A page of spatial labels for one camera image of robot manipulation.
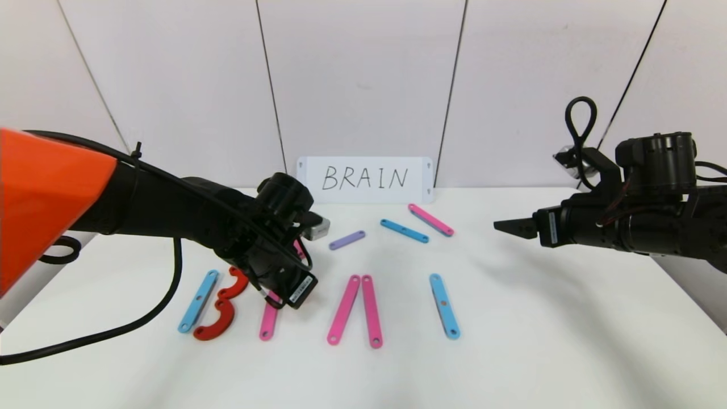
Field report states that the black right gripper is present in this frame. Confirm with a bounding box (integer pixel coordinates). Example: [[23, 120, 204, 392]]
[[493, 194, 621, 249]]

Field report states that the white BRAIN sign card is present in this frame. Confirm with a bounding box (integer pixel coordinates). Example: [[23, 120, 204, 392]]
[[296, 157, 434, 205]]

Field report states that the blue flat bar with holes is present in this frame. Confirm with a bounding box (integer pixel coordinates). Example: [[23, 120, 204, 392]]
[[178, 269, 220, 334], [379, 219, 430, 244], [429, 273, 461, 340]]

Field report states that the purple short flat bar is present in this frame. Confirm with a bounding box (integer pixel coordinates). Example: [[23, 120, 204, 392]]
[[328, 230, 367, 251]]

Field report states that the red curved letter piece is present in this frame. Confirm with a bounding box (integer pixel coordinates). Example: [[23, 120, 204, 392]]
[[218, 266, 250, 301], [193, 299, 236, 341]]

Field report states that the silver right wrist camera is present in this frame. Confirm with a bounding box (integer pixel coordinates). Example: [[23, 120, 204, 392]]
[[554, 145, 586, 171]]

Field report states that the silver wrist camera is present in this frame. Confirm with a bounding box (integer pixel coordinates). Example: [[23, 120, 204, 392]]
[[554, 145, 586, 171], [301, 216, 331, 241]]

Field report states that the black right camera bracket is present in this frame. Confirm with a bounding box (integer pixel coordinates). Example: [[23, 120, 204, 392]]
[[579, 147, 625, 208]]

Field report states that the black looped right arm cable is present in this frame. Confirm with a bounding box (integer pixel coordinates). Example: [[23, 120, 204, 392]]
[[566, 97, 598, 188]]

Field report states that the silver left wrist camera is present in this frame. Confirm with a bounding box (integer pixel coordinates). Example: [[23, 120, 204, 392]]
[[301, 216, 331, 241]]

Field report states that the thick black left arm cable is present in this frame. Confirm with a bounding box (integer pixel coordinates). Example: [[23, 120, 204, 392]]
[[0, 235, 185, 367]]

